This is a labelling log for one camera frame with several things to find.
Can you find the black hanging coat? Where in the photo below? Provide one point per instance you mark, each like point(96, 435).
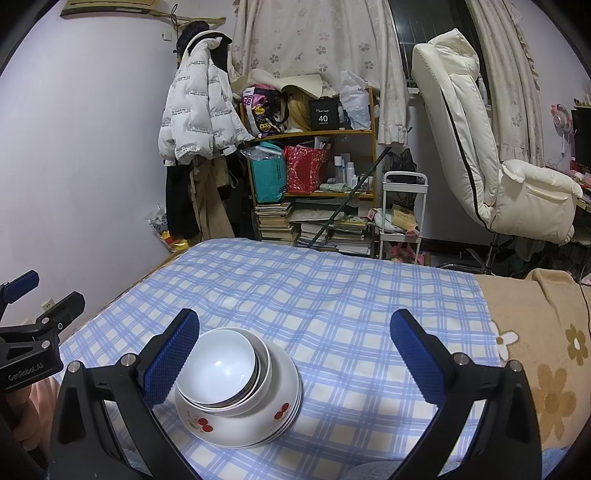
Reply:
point(240, 207)
point(180, 203)

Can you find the teal bag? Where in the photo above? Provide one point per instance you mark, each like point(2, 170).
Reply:
point(268, 177)

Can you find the stack of old books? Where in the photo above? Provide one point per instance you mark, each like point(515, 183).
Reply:
point(274, 224)

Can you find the beige air conditioner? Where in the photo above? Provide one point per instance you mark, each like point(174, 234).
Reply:
point(111, 7)

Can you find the wall socket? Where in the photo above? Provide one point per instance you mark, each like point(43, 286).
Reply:
point(47, 305)

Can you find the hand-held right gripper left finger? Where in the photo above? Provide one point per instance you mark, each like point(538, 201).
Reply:
point(171, 355)

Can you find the pile of magazines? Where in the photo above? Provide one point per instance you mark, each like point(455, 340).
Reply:
point(341, 235)

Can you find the wooden shelf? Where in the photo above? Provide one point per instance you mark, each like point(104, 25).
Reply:
point(323, 133)

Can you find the red patterned bag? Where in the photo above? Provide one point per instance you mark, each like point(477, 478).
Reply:
point(302, 170)

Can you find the dark window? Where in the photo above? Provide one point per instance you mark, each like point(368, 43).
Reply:
point(425, 23)

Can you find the black bag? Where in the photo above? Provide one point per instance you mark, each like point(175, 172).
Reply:
point(399, 161)

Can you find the pale green cloth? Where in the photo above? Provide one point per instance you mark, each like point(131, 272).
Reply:
point(334, 188)

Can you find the tan carton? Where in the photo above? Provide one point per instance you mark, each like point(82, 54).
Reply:
point(404, 217)

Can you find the white plastic bag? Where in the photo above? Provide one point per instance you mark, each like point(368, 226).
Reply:
point(355, 104)

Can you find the pink cloth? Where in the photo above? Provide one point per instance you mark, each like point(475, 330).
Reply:
point(46, 387)

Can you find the grey blue fabric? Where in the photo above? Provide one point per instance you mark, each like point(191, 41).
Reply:
point(378, 473)

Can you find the white blue printed bag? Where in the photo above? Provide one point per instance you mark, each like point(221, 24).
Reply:
point(157, 219)

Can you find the long green pole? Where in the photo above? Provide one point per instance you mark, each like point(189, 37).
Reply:
point(349, 198)

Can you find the blue checked cloth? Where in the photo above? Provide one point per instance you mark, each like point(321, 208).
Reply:
point(346, 332)

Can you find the brown flowered blanket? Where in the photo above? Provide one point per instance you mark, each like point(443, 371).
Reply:
point(531, 314)

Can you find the dark clothes pile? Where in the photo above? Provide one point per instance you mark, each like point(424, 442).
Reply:
point(545, 258)

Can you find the plain white bowl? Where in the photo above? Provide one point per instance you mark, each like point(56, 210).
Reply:
point(217, 369)

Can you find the cartoon printed bag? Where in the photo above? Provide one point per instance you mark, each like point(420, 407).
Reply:
point(261, 115)

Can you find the beige hanging coat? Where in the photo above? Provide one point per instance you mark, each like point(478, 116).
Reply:
point(207, 203)

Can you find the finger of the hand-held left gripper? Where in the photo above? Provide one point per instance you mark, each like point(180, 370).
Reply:
point(23, 284)
point(60, 314)

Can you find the cream foam sheet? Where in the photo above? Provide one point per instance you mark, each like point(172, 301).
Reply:
point(300, 83)

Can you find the white trolley cart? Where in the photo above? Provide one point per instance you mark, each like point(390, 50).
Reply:
point(422, 217)

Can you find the floral cream curtain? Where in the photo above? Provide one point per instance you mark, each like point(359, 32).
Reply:
point(512, 106)
point(323, 41)

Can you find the black box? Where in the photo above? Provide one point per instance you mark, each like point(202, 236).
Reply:
point(323, 115)

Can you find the person's left hand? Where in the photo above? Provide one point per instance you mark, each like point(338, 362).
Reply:
point(21, 410)

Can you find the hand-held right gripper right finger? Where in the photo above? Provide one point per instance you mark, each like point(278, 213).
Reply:
point(418, 355)

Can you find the white recliner chair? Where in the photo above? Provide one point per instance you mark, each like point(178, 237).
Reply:
point(457, 120)

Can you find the cluster of cosmetic bottles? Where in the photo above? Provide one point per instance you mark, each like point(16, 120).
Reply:
point(344, 170)

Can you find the dark hooded garment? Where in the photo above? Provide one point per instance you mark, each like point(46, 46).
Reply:
point(194, 30)

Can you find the black monitor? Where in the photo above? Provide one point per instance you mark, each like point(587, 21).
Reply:
point(582, 134)

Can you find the large white bowl red label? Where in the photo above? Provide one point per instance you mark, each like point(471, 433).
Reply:
point(265, 371)

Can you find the pink fan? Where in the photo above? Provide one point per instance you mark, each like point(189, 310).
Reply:
point(561, 121)

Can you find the tan bag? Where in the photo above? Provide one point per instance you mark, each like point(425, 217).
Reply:
point(300, 113)

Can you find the pink toy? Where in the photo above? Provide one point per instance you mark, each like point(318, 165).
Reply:
point(401, 251)

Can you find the yellow red packages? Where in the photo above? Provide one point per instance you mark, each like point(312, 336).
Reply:
point(173, 240)

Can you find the white puffer jacket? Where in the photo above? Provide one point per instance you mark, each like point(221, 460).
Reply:
point(198, 101)

